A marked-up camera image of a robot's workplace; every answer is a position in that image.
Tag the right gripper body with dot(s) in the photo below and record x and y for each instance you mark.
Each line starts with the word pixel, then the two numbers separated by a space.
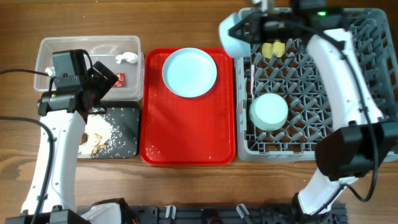
pixel 277 28

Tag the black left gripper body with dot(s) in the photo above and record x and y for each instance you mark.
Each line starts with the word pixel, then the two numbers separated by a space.
pixel 98 83

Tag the red snack wrapper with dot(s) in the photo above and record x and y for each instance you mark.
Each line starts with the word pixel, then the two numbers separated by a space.
pixel 121 80

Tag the yellow plastic cup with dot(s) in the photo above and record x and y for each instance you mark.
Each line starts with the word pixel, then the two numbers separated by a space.
pixel 269 49

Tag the white tissue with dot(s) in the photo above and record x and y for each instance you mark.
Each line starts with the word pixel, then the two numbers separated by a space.
pixel 128 57

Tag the green bowl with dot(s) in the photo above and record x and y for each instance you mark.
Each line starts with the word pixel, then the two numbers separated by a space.
pixel 268 112

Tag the white plastic fork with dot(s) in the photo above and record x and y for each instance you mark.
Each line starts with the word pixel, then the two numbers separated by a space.
pixel 252 80

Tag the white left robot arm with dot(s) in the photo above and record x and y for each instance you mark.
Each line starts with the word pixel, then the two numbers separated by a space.
pixel 51 198

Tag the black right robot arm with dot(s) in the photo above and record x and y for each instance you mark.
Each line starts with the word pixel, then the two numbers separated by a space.
pixel 361 137

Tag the grey dishwasher rack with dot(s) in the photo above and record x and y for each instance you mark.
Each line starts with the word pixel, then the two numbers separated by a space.
pixel 296 79

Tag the black waste tray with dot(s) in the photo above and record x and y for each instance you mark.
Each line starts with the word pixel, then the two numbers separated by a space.
pixel 124 130

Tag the clear plastic bin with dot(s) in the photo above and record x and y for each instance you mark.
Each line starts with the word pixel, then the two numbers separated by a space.
pixel 101 48

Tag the rice and food scraps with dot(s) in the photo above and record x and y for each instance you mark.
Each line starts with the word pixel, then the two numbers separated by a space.
pixel 96 133

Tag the light blue plate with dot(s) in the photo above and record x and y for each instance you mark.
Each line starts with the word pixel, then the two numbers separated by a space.
pixel 189 72

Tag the red plastic tray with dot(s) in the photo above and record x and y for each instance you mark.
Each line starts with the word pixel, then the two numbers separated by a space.
pixel 177 131

